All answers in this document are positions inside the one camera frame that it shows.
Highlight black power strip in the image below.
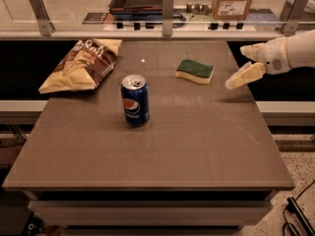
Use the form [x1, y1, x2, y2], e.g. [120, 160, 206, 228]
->
[286, 197, 315, 236]

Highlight green and yellow sponge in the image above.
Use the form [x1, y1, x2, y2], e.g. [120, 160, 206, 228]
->
[175, 59, 215, 85]

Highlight left metal glass bracket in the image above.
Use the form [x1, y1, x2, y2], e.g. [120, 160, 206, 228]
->
[29, 0, 54, 36]

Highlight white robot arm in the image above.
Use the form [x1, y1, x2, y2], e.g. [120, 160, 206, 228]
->
[225, 29, 315, 89]

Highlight black floor cable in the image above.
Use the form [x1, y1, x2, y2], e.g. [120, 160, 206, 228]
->
[282, 179, 315, 236]

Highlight yellow brown chips bag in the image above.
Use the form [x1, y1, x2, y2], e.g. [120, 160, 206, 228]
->
[38, 38, 122, 93]

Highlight dark stacked trays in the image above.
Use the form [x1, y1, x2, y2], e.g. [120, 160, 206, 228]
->
[107, 0, 173, 16]

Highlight cardboard box with label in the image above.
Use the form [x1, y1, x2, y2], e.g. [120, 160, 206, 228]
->
[212, 0, 252, 20]

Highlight blue Pepsi can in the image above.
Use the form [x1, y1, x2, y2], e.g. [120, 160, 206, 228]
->
[121, 75, 150, 126]

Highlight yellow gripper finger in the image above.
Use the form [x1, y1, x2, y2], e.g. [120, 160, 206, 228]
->
[225, 62, 267, 89]
[240, 43, 265, 62]

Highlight right metal glass bracket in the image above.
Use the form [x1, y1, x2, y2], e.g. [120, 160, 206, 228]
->
[280, 0, 308, 36]

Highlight metal glass bracket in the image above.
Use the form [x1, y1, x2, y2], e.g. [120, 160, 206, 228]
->
[280, 0, 308, 36]
[29, 0, 54, 36]
[162, 0, 173, 36]

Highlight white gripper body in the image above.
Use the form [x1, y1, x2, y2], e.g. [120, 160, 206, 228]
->
[258, 37, 290, 75]

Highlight middle metal glass bracket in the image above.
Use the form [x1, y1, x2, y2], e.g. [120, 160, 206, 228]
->
[162, 0, 173, 36]

